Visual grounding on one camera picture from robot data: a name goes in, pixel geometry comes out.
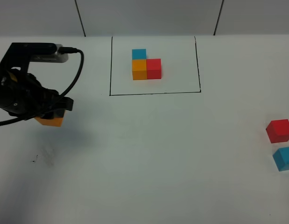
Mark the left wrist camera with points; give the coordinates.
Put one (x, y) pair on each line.
(21, 54)

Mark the template blue cube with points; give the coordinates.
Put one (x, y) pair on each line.
(139, 54)

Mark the template red cube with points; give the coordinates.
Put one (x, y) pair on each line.
(154, 69)

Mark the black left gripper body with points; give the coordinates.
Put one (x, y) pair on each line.
(23, 94)

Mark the template orange cube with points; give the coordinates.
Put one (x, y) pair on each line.
(139, 69)

